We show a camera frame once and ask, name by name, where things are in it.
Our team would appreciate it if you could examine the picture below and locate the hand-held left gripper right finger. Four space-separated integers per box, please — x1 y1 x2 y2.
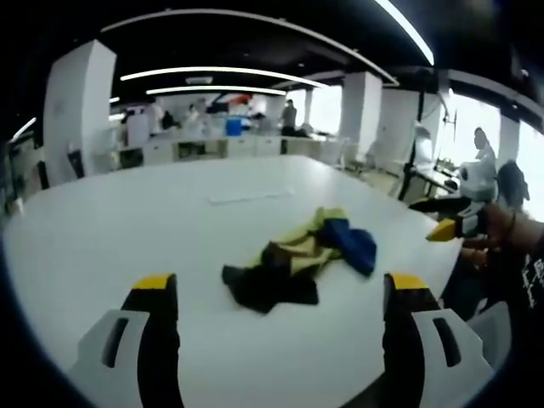
382 273 496 408

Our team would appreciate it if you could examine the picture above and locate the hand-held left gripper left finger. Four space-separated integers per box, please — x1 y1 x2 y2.
67 273 186 408

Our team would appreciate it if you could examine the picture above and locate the yellow blue black garment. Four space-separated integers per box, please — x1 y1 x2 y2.
221 207 378 315

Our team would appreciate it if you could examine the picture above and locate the person's right hand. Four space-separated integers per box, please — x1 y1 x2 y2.
461 202 513 268

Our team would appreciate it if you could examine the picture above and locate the dark jacket on chair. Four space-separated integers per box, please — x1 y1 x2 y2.
497 160 531 205

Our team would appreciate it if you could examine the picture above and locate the grey chair back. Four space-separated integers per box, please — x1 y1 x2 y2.
466 300 511 370

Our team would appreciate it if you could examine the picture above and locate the black stand pole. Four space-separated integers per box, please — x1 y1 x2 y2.
398 84 427 201

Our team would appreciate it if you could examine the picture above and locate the long ceiling light strip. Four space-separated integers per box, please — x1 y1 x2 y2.
119 66 331 88
145 85 289 97
373 0 435 67

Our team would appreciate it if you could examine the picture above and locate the row of white cabinets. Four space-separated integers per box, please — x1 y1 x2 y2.
118 134 341 167

